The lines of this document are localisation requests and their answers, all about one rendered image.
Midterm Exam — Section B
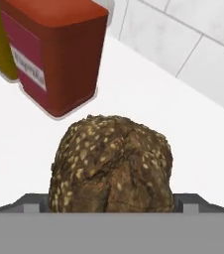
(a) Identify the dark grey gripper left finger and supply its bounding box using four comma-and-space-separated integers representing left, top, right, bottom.
0, 192, 51, 214

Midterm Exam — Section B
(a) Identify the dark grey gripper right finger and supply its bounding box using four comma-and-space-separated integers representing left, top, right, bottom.
171, 192, 224, 214

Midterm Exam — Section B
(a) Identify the brown seeded bread loaf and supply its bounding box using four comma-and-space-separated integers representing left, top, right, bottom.
48, 113, 175, 213

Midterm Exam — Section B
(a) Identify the red box with white label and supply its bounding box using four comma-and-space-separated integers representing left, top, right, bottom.
0, 0, 110, 119

